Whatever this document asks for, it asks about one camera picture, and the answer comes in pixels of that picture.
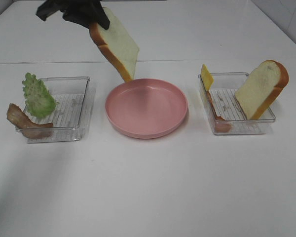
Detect pink ham strip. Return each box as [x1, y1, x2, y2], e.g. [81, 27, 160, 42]
[206, 91, 231, 133]

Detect green lettuce leaf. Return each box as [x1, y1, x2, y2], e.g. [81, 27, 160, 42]
[22, 73, 56, 119]

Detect pink round plate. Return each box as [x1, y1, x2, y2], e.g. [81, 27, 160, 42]
[105, 79, 188, 139]

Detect clear plastic left tray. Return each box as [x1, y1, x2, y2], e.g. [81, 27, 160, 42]
[15, 77, 96, 143]

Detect white bread slice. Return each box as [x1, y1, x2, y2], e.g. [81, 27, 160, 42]
[89, 7, 139, 82]
[234, 60, 289, 120]

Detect clear plastic right tray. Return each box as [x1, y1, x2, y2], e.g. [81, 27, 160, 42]
[198, 72, 276, 135]

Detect yellow cheese slice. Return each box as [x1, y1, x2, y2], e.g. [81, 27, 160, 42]
[201, 64, 214, 100]

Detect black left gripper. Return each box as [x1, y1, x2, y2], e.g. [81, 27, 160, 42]
[36, 0, 110, 30]

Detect clear plastic tray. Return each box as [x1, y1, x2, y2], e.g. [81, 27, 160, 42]
[15, 77, 96, 143]
[198, 72, 276, 135]

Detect brown bacon strip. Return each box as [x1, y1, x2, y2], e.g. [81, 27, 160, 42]
[6, 103, 53, 139]

